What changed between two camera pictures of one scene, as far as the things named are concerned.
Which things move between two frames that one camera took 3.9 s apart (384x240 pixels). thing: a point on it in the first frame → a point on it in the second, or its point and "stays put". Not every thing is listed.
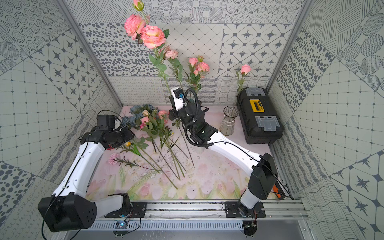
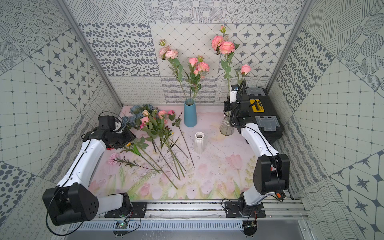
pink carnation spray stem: x=171 y=55 stays put
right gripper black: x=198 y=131 → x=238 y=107
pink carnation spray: x=198 y=66 stays put
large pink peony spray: x=150 y=36 → x=219 y=43
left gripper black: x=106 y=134 stays put
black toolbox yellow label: x=261 y=122 stays put
